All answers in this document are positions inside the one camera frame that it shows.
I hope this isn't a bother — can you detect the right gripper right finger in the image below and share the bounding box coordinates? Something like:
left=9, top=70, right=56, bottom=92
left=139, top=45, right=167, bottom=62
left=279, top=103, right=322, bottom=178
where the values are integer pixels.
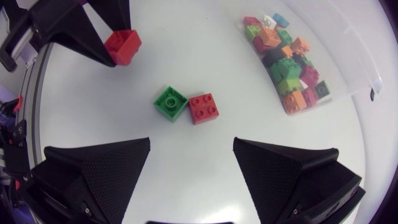
left=233, top=136, right=366, bottom=224

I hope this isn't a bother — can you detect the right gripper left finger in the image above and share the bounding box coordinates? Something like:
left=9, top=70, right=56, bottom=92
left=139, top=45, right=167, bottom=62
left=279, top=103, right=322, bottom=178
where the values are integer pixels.
left=29, top=136, right=152, bottom=224

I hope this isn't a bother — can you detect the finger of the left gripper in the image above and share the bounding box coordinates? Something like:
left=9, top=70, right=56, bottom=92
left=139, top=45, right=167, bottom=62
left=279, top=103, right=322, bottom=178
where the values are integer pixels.
left=88, top=0, right=132, bottom=32

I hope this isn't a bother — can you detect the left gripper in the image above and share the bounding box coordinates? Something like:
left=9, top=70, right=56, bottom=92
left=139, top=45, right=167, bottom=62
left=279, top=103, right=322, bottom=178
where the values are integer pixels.
left=0, top=0, right=118, bottom=73

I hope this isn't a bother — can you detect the red toy brick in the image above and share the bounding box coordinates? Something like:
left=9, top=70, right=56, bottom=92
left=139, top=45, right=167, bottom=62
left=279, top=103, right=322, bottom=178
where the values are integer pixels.
left=243, top=16, right=262, bottom=27
left=104, top=29, right=142, bottom=67
left=188, top=93, right=220, bottom=126
left=301, top=86, right=318, bottom=108
left=252, top=35, right=274, bottom=55

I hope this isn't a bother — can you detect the pile of toy bricks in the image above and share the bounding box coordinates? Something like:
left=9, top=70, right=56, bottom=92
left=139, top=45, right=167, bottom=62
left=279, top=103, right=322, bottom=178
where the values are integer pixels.
left=269, top=29, right=331, bottom=100

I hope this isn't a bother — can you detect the clear plastic container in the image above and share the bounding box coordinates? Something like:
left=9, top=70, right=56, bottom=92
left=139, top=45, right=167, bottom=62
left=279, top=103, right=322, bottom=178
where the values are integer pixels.
left=223, top=0, right=386, bottom=116

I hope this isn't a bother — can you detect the orange toy brick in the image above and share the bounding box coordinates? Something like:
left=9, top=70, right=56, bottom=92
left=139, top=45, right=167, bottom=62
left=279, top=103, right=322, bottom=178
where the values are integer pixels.
left=282, top=89, right=308, bottom=115
left=258, top=27, right=282, bottom=48

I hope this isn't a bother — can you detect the lime green toy brick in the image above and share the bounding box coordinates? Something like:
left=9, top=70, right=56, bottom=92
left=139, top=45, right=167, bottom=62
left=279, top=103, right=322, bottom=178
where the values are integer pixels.
left=275, top=77, right=302, bottom=96
left=244, top=24, right=262, bottom=42

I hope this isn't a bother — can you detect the dark toy brick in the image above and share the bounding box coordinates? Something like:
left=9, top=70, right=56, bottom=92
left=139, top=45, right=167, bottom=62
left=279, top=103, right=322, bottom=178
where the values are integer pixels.
left=262, top=48, right=289, bottom=68

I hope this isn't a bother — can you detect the white toy brick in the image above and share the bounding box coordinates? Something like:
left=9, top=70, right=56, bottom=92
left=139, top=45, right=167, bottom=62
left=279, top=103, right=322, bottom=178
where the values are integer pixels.
left=260, top=14, right=277, bottom=29

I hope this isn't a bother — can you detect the light blue toy brick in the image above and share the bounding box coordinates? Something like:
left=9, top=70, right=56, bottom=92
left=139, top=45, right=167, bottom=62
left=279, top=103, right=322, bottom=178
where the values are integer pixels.
left=272, top=12, right=290, bottom=29

